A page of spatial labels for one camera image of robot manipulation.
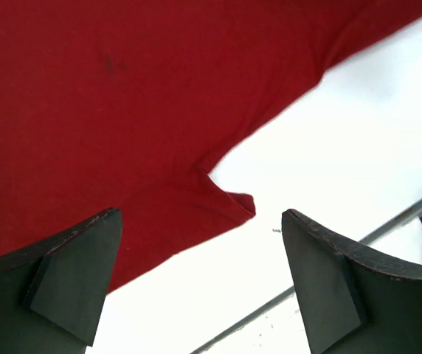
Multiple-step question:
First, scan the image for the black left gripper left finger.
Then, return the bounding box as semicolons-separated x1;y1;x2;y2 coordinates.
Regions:
0;208;122;354

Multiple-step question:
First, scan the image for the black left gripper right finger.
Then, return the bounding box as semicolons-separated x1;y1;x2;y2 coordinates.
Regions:
280;208;422;354

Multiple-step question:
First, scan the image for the dark red t shirt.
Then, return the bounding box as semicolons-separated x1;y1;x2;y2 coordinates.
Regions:
0;1;422;289

